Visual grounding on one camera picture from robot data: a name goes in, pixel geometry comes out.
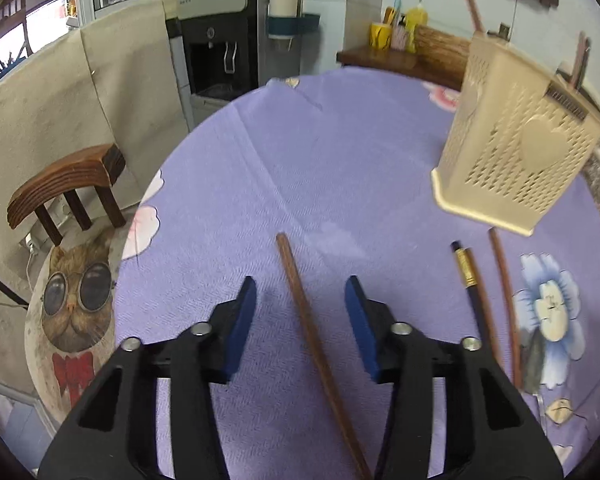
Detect dark wooden counter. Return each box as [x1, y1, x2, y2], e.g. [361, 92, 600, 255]
[336, 44, 462, 87]

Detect dark wooden chair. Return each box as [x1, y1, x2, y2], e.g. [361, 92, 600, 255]
[7, 143, 127, 247]

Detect purple floral tablecloth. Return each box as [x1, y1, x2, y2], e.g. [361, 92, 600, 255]
[114, 67, 600, 480]

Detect cream perforated utensil holder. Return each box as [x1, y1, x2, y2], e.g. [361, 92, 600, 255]
[429, 32, 600, 239]

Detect yellow mug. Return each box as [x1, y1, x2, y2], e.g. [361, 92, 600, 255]
[369, 21, 394, 52]

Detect black chopstick with gold band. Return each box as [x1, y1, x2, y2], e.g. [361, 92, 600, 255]
[449, 240, 504, 367]

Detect grey water dispenser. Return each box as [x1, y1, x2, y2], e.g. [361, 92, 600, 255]
[165, 0, 261, 112]

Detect beige cloth cover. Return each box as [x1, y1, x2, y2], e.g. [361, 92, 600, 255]
[79, 2, 192, 202]

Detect brown wicker basket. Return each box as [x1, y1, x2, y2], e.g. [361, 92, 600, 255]
[412, 25, 474, 79]

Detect yellow soap pump bottle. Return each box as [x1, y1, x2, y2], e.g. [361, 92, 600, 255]
[403, 0, 430, 54]

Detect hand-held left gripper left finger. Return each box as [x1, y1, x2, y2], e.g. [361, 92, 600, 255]
[36, 275, 258, 480]

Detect paper cup dispenser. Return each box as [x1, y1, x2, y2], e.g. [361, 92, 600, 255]
[267, 0, 322, 44]

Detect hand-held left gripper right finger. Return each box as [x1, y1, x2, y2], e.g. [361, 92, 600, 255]
[344, 274, 564, 480]

